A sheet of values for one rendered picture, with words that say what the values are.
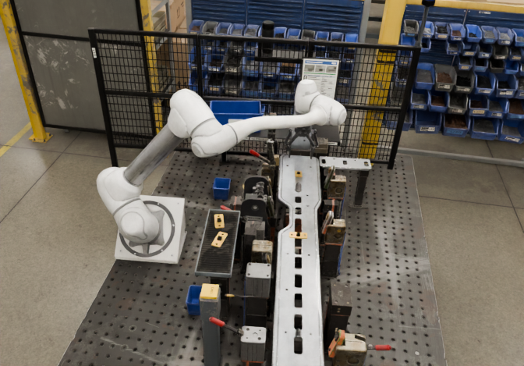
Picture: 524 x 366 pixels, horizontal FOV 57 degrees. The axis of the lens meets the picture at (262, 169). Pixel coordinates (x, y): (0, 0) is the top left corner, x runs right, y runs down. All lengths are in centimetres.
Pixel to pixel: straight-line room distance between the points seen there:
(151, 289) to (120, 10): 238
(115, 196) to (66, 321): 119
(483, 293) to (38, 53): 395
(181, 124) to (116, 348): 100
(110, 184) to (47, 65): 240
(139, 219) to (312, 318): 91
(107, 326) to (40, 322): 109
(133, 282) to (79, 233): 146
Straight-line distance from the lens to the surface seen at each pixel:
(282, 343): 189
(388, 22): 290
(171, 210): 256
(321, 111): 222
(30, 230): 405
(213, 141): 201
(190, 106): 206
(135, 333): 232
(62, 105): 478
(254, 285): 197
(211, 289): 183
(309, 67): 291
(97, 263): 364
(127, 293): 247
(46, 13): 444
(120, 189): 236
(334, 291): 203
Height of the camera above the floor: 255
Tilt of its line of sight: 36 degrees down
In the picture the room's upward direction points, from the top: 2 degrees clockwise
